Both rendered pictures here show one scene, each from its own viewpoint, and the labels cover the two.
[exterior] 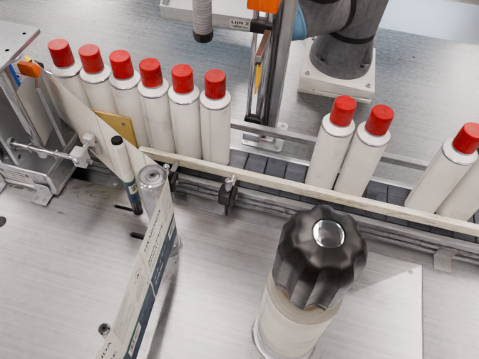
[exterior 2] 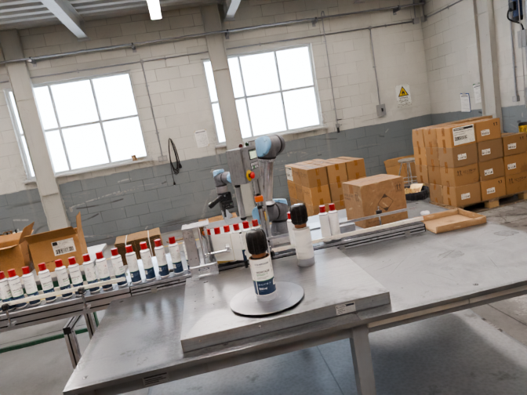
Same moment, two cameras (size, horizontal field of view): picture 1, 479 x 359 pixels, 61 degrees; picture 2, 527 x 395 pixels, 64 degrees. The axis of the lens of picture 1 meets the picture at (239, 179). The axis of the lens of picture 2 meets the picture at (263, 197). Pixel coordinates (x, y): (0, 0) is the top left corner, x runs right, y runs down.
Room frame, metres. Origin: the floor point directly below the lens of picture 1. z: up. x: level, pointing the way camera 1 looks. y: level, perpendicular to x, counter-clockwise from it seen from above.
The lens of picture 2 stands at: (-1.66, 0.70, 1.58)
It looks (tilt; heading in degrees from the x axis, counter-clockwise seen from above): 10 degrees down; 341
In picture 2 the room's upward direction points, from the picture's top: 10 degrees counter-clockwise
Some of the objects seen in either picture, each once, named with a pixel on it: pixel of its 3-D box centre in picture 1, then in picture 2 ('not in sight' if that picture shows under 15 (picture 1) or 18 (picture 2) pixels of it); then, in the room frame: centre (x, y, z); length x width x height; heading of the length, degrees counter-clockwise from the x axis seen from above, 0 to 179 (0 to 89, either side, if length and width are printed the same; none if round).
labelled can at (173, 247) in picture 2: not in sight; (175, 255); (0.58, 0.49, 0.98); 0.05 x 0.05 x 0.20
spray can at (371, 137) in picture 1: (363, 157); not in sight; (0.44, -0.20, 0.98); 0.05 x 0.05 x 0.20
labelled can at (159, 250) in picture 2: not in sight; (161, 258); (0.60, 0.56, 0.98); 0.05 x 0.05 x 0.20
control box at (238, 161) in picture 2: not in sight; (244, 164); (0.57, 0.03, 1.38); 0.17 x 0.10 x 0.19; 133
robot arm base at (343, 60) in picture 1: (345, 42); (281, 226); (0.85, -0.23, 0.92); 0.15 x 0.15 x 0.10
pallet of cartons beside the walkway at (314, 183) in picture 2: not in sight; (325, 191); (3.88, -2.14, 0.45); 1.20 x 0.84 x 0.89; 172
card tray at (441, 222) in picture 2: not in sight; (448, 220); (0.26, -1.04, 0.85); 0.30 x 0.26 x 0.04; 78
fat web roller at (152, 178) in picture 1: (160, 213); not in sight; (0.31, 0.11, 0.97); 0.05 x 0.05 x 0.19
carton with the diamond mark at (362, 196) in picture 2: not in sight; (374, 200); (0.62, -0.80, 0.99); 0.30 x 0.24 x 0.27; 86
